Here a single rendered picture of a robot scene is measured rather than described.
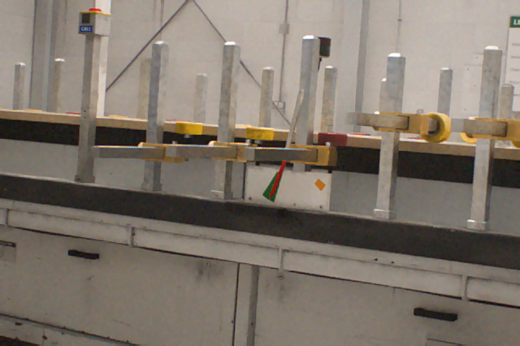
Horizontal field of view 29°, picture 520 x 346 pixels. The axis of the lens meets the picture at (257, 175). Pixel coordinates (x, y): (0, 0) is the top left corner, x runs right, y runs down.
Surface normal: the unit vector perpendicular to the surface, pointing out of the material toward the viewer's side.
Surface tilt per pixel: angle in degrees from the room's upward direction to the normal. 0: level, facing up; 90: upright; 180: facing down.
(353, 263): 90
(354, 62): 90
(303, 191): 90
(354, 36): 90
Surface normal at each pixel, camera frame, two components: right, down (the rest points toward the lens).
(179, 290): -0.53, 0.00
